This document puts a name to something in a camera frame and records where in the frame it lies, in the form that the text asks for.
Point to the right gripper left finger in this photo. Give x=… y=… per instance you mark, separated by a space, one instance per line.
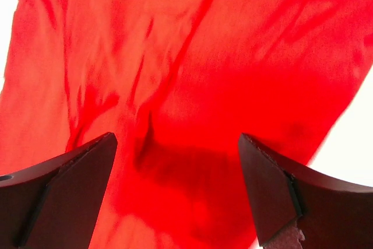
x=55 y=204

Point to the red t shirt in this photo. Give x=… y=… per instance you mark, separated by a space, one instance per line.
x=178 y=82

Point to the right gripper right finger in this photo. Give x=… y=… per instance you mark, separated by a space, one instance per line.
x=294 y=206

